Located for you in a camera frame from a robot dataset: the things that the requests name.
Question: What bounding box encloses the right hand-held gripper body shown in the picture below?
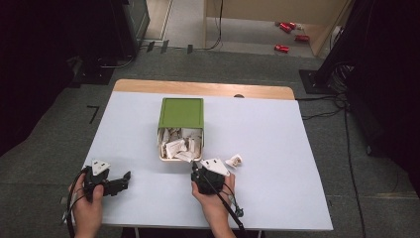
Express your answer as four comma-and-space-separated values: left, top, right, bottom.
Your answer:
195, 157, 231, 196

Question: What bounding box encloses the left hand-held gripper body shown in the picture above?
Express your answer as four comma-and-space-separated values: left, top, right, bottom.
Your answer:
82, 159, 115, 202

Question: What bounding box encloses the pile of white packets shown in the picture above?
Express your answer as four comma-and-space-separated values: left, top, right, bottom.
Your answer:
159, 127, 203, 164

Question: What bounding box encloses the single white sachet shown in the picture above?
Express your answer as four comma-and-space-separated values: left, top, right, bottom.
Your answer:
224, 154, 244, 169

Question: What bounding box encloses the green-lidded box of packets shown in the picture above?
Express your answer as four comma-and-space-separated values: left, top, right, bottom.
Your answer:
157, 126, 205, 164

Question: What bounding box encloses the person's right hand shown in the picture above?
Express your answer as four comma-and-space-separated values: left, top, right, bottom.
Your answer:
191, 173, 237, 221

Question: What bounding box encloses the person's left hand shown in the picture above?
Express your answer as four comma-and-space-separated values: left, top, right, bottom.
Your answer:
67, 181, 105, 230

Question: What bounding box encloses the white table cover sheet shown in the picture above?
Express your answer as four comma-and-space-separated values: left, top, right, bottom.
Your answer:
82, 90, 335, 232

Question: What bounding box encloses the black angled tape mark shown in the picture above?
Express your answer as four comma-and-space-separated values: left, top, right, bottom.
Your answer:
86, 104, 100, 125

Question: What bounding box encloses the wooden table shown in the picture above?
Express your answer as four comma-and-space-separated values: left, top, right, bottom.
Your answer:
112, 78, 296, 101

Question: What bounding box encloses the dark stand base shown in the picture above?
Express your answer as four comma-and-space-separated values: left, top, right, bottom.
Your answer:
68, 55, 116, 89

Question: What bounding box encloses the dark curtain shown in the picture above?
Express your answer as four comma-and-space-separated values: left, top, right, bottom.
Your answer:
0, 0, 115, 158
316, 0, 420, 196

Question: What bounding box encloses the black cabinet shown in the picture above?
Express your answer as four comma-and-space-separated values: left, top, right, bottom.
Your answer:
108, 0, 152, 60

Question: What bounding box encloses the beige wooden partition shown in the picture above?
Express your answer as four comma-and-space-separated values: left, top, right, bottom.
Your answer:
202, 0, 352, 58

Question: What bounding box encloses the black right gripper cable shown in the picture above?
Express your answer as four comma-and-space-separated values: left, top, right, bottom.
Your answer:
197, 170, 248, 238

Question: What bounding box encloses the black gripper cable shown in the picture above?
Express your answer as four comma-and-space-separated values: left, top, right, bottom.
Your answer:
64, 166, 91, 238
197, 170, 248, 238

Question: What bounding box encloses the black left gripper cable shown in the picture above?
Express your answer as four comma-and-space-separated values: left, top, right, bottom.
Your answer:
64, 166, 91, 238

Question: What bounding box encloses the teal cable plug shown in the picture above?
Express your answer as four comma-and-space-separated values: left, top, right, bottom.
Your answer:
231, 197, 246, 218

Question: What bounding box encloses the black looped floor cable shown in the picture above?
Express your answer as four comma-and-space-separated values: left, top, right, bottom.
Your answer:
96, 54, 137, 69

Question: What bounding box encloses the long black floor cable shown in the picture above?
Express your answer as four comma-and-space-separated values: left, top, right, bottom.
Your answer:
342, 107, 368, 238

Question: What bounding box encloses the black stand base plate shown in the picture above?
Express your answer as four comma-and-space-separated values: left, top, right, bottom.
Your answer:
298, 68, 335, 96

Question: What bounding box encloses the black hanging cable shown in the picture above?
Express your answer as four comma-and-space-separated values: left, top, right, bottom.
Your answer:
193, 0, 225, 52

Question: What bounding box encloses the tangled cable bundle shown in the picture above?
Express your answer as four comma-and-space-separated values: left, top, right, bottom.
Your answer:
328, 61, 355, 95

